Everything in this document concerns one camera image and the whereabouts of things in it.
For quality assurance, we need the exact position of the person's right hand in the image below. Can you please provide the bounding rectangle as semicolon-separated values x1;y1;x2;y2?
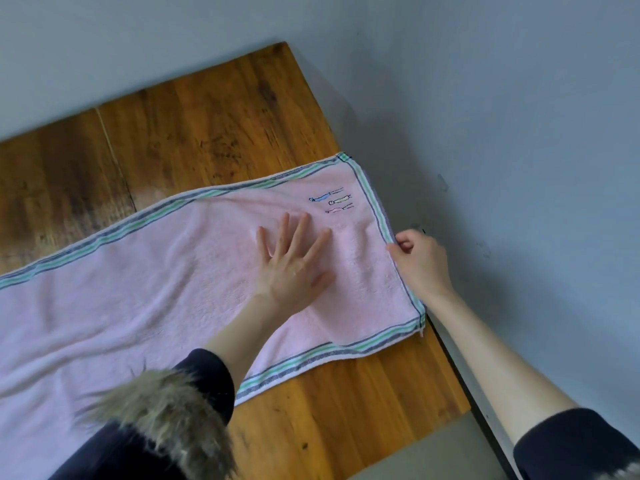
386;229;454;306

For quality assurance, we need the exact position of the person's left hand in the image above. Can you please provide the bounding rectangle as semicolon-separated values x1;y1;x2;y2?
255;212;336;316

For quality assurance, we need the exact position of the pink towel with striped border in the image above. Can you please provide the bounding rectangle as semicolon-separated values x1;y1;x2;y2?
0;152;427;480

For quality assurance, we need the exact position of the person's left forearm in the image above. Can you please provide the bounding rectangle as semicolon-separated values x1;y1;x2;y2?
202;290;302;391

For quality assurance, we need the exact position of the person's right forearm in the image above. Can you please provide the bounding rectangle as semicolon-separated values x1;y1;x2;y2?
414;287;582;448

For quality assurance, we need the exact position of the dark jacket with fur trim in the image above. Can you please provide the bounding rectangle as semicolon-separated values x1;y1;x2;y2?
49;348;640;480

